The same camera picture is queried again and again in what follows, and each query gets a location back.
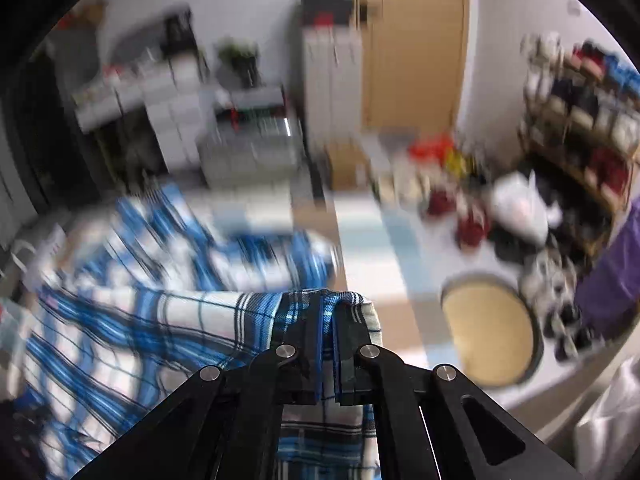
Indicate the wooden shoe rack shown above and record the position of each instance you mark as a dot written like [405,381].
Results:
[580,138]

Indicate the black red shoe box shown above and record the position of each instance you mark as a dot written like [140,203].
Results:
[327,13]

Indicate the white drawer desk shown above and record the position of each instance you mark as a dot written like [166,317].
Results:
[173,95]

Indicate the checkered bed blanket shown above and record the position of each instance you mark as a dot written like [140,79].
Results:
[385,253]

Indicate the black box on suitcase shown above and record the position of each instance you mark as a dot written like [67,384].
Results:
[246,105]

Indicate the wooden door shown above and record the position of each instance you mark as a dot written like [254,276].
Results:
[413,54]

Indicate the dark flower bouquet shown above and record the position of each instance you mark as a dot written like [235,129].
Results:
[242,58]

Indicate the white shopping bag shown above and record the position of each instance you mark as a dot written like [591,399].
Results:
[37,262]

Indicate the round wooden stool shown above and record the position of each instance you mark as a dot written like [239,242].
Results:
[496,336]

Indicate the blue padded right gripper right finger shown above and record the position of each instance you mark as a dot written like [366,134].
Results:
[350,332]

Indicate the grey chair back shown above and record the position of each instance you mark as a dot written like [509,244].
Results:
[158,39]

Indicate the red plastic bag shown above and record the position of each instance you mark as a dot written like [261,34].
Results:
[432,149]

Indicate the blue white plaid shirt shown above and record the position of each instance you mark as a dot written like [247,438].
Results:
[172,287]

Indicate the white plastic bag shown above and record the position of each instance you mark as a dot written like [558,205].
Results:
[515,203]

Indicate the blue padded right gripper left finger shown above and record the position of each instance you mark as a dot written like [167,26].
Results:
[312,349]

